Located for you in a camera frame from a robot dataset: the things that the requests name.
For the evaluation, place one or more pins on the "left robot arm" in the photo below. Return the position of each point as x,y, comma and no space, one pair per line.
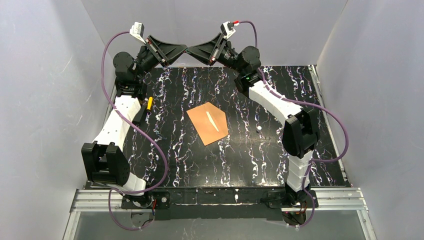
103,158

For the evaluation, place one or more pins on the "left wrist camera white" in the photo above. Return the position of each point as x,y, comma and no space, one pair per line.
137,31

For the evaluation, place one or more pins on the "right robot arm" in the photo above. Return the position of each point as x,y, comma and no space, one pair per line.
300,125

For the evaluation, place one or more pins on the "orange brown envelope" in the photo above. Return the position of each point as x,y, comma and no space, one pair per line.
202,125

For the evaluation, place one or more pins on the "aluminium rail frame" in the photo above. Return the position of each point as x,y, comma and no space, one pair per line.
214,213

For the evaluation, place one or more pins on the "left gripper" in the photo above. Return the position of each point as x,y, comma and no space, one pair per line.
156,52

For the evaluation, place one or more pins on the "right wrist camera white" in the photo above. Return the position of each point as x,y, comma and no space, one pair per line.
228,28

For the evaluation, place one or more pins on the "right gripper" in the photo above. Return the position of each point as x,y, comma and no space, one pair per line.
218,50

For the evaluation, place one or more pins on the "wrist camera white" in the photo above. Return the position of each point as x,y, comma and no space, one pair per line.
228,28
137,31

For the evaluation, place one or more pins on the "beige letter paper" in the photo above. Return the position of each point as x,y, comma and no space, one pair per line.
211,120

